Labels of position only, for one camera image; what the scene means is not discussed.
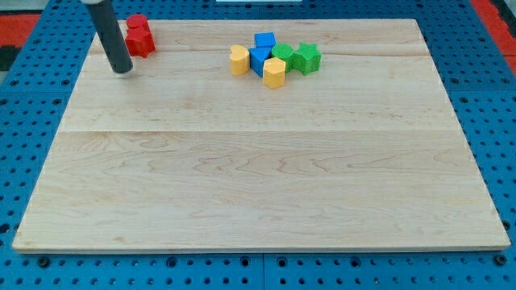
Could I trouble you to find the blue triangle block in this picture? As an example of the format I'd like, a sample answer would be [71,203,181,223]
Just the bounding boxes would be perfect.
[249,47,272,77]

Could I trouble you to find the yellow heart block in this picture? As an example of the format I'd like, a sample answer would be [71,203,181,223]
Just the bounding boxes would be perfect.
[230,44,250,76]

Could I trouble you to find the light wooden board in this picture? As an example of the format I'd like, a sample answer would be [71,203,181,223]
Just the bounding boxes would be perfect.
[12,19,510,254]

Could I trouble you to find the green cylinder block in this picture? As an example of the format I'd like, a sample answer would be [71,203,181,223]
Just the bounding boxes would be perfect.
[271,43,293,73]

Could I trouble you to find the green star block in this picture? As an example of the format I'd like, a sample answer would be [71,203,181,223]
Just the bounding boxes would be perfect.
[293,42,322,76]

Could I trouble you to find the blue cube block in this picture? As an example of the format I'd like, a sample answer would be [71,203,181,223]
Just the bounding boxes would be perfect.
[254,31,277,48]

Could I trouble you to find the red cylinder block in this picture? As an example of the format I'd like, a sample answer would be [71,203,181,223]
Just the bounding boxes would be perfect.
[126,14,150,31]

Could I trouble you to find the yellow hexagon block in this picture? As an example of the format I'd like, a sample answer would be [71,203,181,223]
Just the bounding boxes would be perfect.
[262,57,286,89]

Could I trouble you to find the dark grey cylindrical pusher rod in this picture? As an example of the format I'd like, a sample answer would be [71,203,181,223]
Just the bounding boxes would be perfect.
[83,0,133,74]

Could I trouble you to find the red star block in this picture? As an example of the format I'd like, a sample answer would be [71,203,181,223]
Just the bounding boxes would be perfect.
[125,27,156,58]

